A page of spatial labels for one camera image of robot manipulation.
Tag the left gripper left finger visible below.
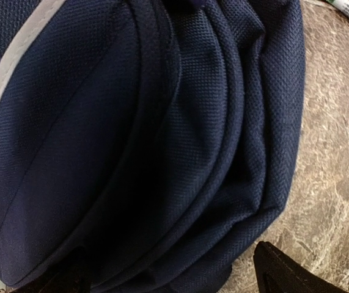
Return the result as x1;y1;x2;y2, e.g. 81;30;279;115
12;248;86;293

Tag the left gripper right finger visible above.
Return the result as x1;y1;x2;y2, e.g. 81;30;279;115
253;241;342;293

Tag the navy blue student backpack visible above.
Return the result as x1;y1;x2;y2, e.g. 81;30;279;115
0;1;305;292

